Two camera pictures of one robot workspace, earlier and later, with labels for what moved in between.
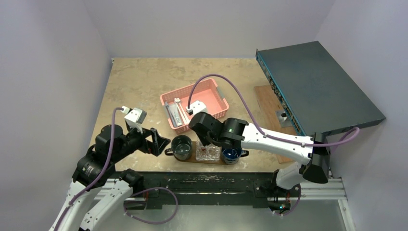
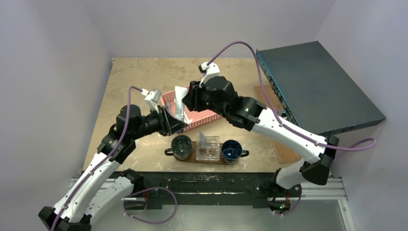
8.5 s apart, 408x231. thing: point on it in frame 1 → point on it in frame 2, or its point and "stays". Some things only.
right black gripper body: (197, 122) → (194, 96)
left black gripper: (159, 142) → (163, 120)
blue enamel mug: (232, 156) stays
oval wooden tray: (193, 160) stays
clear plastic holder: (209, 152) stays
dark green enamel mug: (181, 147) stays
